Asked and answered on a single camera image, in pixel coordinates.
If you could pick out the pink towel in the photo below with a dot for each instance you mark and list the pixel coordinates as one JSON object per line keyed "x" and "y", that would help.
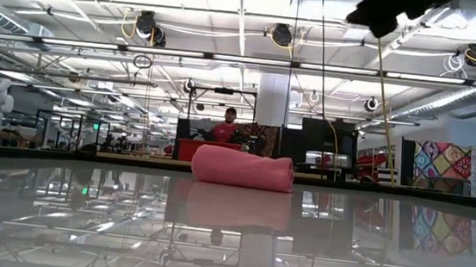
{"x": 243, "y": 168}

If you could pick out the long ceiling light bar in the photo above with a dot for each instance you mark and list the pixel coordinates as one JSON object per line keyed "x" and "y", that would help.
{"x": 163, "y": 51}

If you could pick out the black cabinet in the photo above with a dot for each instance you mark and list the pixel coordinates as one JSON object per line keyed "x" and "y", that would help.
{"x": 320, "y": 136}

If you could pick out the white square pillar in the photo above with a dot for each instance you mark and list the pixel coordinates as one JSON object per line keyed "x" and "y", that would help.
{"x": 273, "y": 97}

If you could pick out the red fabric item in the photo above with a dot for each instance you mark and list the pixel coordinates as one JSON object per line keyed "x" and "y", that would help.
{"x": 374, "y": 160}

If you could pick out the green exit sign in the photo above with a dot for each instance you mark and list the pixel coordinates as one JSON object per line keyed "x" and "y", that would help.
{"x": 96, "y": 126}

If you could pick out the colourful patchwork quilt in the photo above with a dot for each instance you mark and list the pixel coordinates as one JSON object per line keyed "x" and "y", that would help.
{"x": 442, "y": 164}

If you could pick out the person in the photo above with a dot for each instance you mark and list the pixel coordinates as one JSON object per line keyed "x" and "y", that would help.
{"x": 224, "y": 132}

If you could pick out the dark patterned cloth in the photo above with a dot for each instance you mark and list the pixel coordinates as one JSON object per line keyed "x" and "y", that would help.
{"x": 263, "y": 138}

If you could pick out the black robot station frame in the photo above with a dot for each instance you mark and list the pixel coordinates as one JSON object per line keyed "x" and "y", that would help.
{"x": 224, "y": 91}

